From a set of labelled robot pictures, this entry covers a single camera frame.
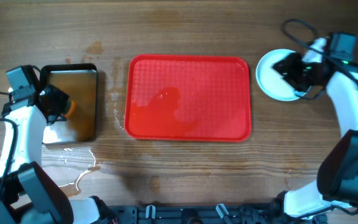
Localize orange green sponge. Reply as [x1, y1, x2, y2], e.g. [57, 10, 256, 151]
[62, 100, 76, 118]

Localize white plate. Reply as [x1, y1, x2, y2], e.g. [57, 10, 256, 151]
[255, 49, 311, 101]

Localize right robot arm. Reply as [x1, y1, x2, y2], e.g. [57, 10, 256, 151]
[257, 32, 358, 220]

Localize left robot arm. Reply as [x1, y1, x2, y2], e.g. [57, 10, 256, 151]
[0, 63, 109, 223]

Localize red plastic tray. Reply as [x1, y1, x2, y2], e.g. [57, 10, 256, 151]
[124, 54, 252, 142]

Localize black metal water pan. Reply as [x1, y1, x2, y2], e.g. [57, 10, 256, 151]
[41, 63, 98, 144]

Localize right black cable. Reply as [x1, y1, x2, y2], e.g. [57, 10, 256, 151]
[280, 18, 358, 215]

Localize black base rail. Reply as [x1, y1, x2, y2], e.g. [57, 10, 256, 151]
[110, 203, 328, 224]

